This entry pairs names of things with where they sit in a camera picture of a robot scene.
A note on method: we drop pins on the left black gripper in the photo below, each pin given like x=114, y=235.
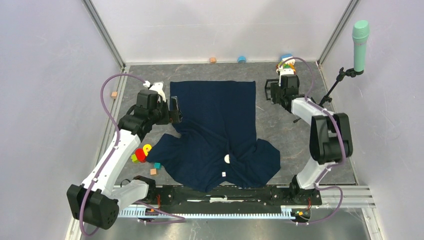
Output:
x=173, y=116

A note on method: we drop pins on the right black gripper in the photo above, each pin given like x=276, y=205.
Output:
x=275, y=87

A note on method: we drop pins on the navy blue t-shirt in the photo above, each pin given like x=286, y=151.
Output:
x=218, y=119

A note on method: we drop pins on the round gold brooch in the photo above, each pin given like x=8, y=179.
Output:
x=227, y=159

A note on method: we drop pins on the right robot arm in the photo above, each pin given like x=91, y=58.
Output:
x=330, y=140

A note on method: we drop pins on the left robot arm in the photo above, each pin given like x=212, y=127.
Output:
x=95, y=201

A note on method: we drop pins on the colourful toy block car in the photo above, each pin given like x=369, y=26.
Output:
x=286, y=59

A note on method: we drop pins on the blue cup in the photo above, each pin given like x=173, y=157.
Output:
x=241, y=59

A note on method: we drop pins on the teal small block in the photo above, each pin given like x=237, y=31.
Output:
x=157, y=165

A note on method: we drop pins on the orange wooden cube left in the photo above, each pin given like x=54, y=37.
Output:
x=114, y=95

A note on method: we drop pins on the orange wooden cube near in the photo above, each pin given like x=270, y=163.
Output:
x=153, y=171

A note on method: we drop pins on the black microphone tripod stand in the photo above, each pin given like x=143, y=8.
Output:
x=334, y=86

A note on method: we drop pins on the mint green microphone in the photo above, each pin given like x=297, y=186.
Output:
x=360, y=35

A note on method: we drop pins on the left black display frame box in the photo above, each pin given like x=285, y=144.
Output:
x=271, y=89

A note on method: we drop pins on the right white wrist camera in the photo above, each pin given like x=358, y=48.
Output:
x=286, y=69

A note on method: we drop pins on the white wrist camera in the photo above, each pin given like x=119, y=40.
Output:
x=286, y=69
x=158, y=87

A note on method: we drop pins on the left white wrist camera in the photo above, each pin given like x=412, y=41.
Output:
x=158, y=87

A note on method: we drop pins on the red yellow ring stacker toy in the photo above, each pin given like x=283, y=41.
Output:
x=141, y=154

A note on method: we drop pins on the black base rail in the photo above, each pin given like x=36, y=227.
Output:
x=229, y=199

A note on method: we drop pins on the aluminium frame rail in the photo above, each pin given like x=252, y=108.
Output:
x=346, y=197

